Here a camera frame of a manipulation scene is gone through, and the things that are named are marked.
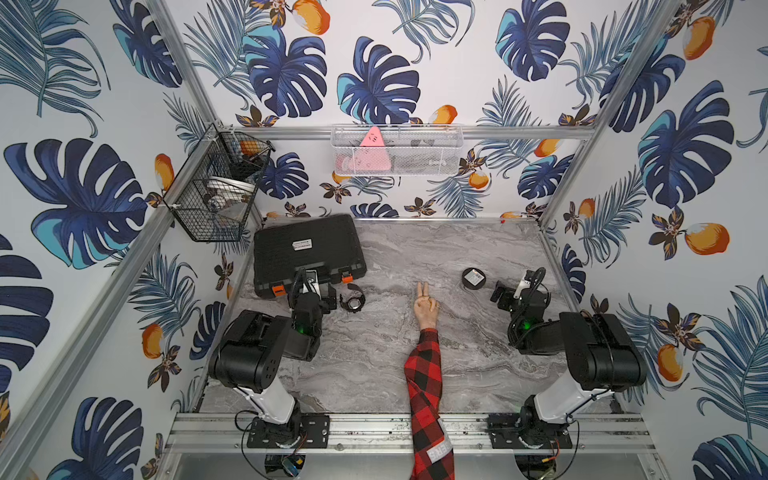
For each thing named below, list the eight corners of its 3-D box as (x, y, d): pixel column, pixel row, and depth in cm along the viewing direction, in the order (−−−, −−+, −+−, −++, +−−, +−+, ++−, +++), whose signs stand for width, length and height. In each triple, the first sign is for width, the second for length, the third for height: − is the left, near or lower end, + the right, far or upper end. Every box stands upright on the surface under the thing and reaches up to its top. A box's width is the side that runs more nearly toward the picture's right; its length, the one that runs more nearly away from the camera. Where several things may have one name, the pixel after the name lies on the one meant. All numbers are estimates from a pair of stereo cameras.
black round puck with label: (464, 289, 104) (465, 285, 102) (460, 272, 108) (462, 267, 106) (486, 289, 104) (488, 285, 102) (481, 272, 109) (483, 267, 106)
